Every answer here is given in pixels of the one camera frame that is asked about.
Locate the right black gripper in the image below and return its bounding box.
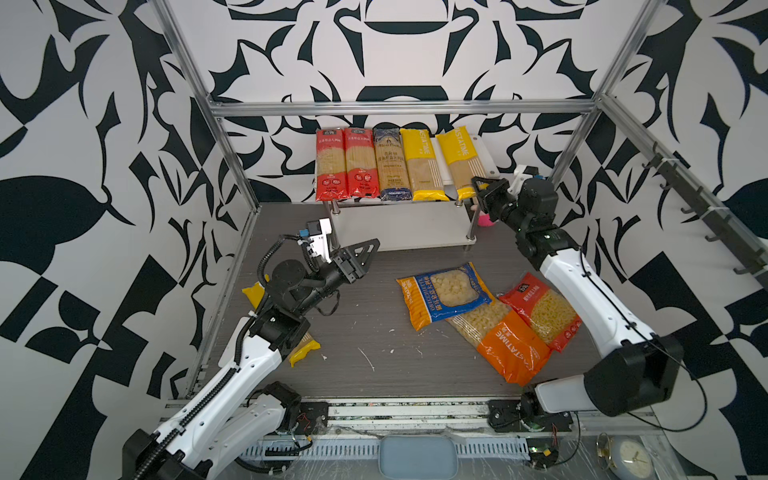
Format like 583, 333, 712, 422
474, 175, 534, 239

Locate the yellow spaghetti bag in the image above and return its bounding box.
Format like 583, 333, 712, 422
400, 129, 449, 201
242, 282, 322, 367
436, 126, 487, 201

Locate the red spaghetti bag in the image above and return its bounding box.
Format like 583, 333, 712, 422
343, 128, 380, 198
315, 129, 349, 202

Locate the blue gold spaghetti bag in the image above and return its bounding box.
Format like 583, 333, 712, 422
373, 128, 412, 201

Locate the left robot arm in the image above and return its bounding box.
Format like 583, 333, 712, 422
122, 235, 380, 479

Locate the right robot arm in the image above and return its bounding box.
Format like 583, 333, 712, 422
471, 177, 684, 420

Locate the white two-tier shelf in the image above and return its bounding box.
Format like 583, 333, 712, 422
319, 133, 499, 250

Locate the orange pasta bag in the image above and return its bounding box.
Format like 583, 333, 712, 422
448, 300, 551, 386

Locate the pink plush pig toy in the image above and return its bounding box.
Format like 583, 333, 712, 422
471, 205, 495, 228

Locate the blue orange orecchiette bag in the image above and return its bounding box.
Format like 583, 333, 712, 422
396, 262, 492, 331

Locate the red macaroni bag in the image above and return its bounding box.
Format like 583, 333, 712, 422
499, 273, 582, 353

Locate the grey blue pad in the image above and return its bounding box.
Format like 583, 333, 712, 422
379, 435, 459, 480

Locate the analog clock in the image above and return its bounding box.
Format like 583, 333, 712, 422
596, 433, 655, 480

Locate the wall hook rail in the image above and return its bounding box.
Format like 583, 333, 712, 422
643, 141, 767, 290

